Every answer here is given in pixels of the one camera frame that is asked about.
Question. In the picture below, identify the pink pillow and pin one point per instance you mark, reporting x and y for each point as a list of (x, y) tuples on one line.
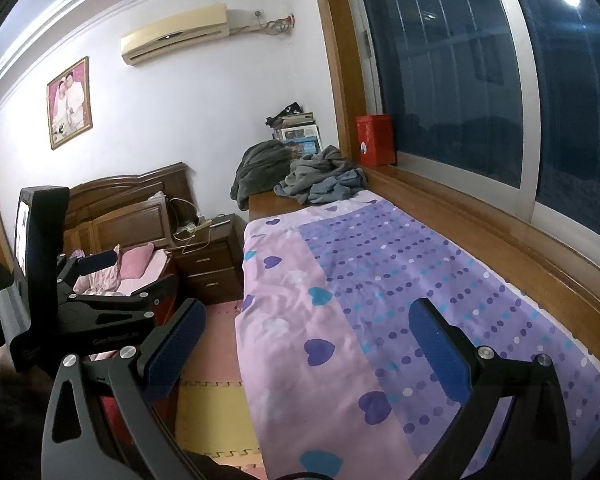
[(136, 262)]

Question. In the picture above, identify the foam puzzle floor mat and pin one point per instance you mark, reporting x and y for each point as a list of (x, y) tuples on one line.
[(215, 410)]

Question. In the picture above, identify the stack of books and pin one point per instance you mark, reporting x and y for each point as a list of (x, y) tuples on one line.
[(300, 137)]

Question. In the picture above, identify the wooden platform cabinet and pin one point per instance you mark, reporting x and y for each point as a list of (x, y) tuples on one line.
[(270, 205)]

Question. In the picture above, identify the pink bedding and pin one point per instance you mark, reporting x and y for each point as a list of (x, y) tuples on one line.
[(130, 287)]

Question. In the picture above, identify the black object on books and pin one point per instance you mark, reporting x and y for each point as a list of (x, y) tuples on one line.
[(285, 112)]

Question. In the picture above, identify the red box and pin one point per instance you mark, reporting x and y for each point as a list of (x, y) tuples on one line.
[(375, 140)]

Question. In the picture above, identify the grey garment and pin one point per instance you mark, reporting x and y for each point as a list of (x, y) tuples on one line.
[(315, 170)]

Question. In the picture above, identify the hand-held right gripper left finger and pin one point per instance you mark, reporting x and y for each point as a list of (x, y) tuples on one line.
[(175, 350)]

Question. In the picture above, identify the purple heart print bedsheet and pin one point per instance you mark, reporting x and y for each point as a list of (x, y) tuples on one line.
[(330, 285)]

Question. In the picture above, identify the blue denim garment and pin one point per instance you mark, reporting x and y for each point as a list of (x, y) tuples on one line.
[(340, 186)]

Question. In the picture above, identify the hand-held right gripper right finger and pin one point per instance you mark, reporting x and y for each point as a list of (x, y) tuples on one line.
[(440, 355)]

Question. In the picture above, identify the person's left hand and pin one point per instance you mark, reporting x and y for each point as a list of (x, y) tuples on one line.
[(2, 365)]

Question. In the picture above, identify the beige wall air conditioner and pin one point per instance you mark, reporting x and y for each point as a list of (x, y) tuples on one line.
[(175, 35)]

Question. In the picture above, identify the white power strip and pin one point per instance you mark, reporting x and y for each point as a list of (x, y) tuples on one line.
[(195, 227)]

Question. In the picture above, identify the dark wooden nightstand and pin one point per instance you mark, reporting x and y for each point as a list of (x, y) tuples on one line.
[(210, 265)]

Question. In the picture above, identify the framed wall photo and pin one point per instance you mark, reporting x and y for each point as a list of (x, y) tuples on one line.
[(69, 102)]

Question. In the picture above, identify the wooden bed headboard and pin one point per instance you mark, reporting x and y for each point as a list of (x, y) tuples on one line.
[(130, 220)]

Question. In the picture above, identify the glass window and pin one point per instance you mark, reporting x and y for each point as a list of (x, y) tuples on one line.
[(455, 60)]

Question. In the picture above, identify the dark green cloth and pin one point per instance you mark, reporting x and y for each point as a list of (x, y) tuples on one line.
[(260, 170)]

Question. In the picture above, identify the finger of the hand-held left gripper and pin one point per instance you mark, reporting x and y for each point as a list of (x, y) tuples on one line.
[(97, 261), (130, 300)]

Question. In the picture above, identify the wall socket with red plug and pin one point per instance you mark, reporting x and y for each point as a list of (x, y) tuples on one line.
[(280, 22)]

